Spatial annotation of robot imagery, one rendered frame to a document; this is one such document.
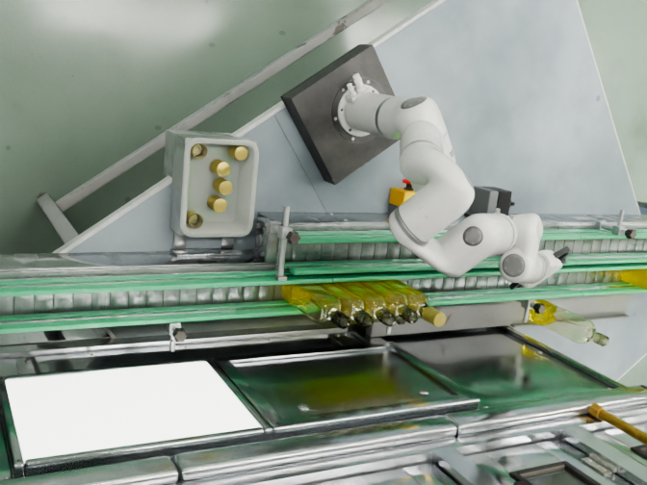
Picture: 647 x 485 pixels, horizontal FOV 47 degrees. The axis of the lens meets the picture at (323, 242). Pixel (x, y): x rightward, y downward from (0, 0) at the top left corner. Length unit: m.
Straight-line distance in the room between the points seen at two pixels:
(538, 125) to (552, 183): 0.19
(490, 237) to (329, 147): 0.57
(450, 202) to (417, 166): 0.09
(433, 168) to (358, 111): 0.47
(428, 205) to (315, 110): 0.55
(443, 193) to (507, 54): 0.92
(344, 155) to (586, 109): 0.87
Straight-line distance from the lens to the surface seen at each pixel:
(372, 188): 1.99
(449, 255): 1.43
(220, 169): 1.73
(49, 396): 1.48
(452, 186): 1.33
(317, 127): 1.81
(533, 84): 2.27
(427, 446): 1.45
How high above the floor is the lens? 2.42
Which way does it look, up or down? 59 degrees down
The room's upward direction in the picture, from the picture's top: 118 degrees clockwise
